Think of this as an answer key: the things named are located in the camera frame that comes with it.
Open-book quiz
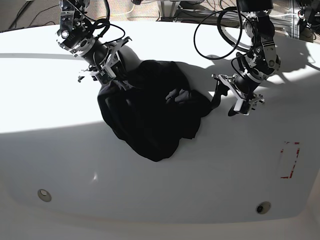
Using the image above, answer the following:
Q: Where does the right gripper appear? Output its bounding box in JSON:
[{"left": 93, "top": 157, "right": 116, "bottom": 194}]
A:
[{"left": 77, "top": 36, "right": 132, "bottom": 83}]

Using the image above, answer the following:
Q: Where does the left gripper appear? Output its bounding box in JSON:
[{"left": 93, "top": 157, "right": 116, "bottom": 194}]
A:
[{"left": 211, "top": 73, "right": 265, "bottom": 117}]

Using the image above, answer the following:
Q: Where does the black t-shirt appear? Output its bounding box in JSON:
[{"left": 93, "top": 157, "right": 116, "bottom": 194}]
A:
[{"left": 97, "top": 46, "right": 213, "bottom": 162}]

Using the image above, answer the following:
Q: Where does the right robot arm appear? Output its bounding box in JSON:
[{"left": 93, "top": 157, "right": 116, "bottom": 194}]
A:
[{"left": 56, "top": 0, "right": 131, "bottom": 85}]

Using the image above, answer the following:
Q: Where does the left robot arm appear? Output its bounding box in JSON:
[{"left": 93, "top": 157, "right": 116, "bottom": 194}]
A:
[{"left": 212, "top": 0, "right": 281, "bottom": 117}]

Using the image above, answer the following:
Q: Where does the red tape rectangle marking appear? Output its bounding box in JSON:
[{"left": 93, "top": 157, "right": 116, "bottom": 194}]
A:
[{"left": 278, "top": 141, "right": 301, "bottom": 179}]

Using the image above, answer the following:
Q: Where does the right round table grommet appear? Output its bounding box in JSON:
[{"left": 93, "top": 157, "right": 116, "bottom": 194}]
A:
[{"left": 255, "top": 201, "right": 272, "bottom": 215}]

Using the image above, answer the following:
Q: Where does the round table grommet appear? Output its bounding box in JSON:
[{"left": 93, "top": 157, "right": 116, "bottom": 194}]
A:
[
  {"left": 255, "top": 201, "right": 272, "bottom": 215},
  {"left": 37, "top": 189, "right": 52, "bottom": 203}
]

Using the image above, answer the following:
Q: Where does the left round table grommet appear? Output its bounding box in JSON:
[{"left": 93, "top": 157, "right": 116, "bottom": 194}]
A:
[{"left": 37, "top": 189, "right": 52, "bottom": 203}]

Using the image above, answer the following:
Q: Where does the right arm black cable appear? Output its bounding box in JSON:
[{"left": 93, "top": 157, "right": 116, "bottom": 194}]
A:
[{"left": 82, "top": 0, "right": 126, "bottom": 51}]

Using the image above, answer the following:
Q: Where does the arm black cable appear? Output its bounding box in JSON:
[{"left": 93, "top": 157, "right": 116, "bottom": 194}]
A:
[
  {"left": 193, "top": 6, "right": 253, "bottom": 61},
  {"left": 82, "top": 0, "right": 126, "bottom": 51}
]

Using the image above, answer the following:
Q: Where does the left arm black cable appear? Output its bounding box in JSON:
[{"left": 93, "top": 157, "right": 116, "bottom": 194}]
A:
[{"left": 193, "top": 6, "right": 253, "bottom": 61}]

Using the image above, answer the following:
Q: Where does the aluminium frame stand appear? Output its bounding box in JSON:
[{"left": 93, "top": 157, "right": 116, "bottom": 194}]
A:
[{"left": 156, "top": 0, "right": 301, "bottom": 40}]

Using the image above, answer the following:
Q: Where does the black floor cable left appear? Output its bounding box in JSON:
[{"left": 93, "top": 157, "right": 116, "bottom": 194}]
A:
[{"left": 7, "top": 0, "right": 61, "bottom": 30}]

